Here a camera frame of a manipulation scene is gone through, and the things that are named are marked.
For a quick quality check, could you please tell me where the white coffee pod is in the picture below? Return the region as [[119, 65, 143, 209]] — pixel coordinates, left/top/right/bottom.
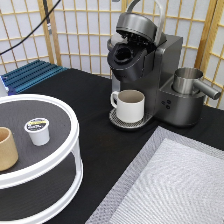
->
[[24, 118, 50, 146]]

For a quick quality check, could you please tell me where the coffee machine lid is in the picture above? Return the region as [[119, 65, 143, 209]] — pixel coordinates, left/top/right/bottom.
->
[[116, 0, 166, 46]]

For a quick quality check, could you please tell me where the grey coffee machine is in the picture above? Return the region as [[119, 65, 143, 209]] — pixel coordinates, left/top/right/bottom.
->
[[107, 35, 205, 130]]

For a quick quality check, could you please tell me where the white ceramic mug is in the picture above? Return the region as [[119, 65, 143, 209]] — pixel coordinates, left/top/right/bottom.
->
[[110, 90, 145, 123]]

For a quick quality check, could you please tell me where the steel milk frother jug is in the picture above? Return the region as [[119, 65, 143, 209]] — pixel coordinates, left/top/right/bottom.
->
[[173, 68, 221, 100]]

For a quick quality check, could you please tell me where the wooden shoji screen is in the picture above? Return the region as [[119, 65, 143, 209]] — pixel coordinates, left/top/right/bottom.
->
[[0, 0, 224, 110]]

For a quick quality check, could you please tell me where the blue ridged mat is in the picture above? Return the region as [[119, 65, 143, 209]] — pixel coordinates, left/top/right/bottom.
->
[[2, 60, 66, 94]]

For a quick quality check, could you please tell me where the grey woven placemat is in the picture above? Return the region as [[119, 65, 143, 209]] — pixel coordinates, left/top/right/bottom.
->
[[85, 127, 224, 224]]

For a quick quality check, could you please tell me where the white two-tier round shelf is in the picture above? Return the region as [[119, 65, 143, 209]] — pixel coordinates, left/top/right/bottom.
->
[[0, 94, 83, 224]]

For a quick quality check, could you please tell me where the tan wooden cup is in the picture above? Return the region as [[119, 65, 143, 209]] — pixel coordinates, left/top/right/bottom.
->
[[0, 127, 18, 171]]

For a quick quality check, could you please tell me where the black cable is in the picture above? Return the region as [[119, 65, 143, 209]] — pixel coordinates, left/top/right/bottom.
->
[[0, 0, 63, 57]]

